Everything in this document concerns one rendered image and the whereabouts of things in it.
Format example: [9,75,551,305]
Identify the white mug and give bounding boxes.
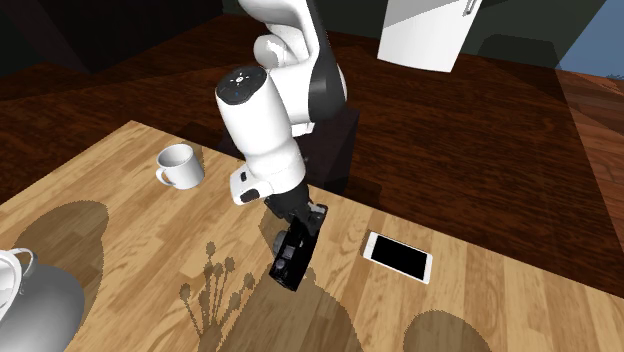
[154,143,206,191]

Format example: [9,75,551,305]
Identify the white smartphone with black screen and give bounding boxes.
[361,230,434,285]

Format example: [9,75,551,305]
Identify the grey kettle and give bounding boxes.
[0,246,87,352]

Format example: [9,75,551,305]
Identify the black camera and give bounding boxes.
[268,216,321,293]

